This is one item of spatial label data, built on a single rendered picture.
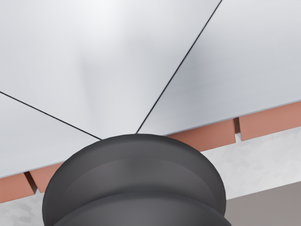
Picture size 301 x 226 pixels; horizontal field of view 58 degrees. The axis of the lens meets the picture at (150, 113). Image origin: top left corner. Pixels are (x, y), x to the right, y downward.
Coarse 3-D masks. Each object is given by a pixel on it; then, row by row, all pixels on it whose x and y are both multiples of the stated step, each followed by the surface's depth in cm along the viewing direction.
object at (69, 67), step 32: (128, 0) 15; (160, 0) 15; (192, 0) 15; (0, 32) 15; (32, 32) 15; (64, 32) 15; (96, 32) 15; (128, 32) 16; (160, 32) 16; (192, 32) 16; (0, 64) 16; (32, 64) 16; (64, 64) 16; (96, 64) 16; (128, 64) 16; (160, 64) 16; (32, 96) 16; (64, 96) 17; (96, 96) 17; (128, 96) 17
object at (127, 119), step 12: (120, 108) 17; (132, 108) 17; (144, 108) 17; (72, 120) 17; (84, 120) 17; (96, 120) 17; (108, 120) 18; (120, 120) 18; (132, 120) 18; (144, 120) 18; (96, 132) 18; (108, 132) 18; (120, 132) 18; (132, 132) 18
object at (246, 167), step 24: (240, 144) 41; (264, 144) 41; (288, 144) 42; (216, 168) 42; (240, 168) 42; (264, 168) 43; (288, 168) 43; (240, 192) 44; (0, 216) 42; (24, 216) 42
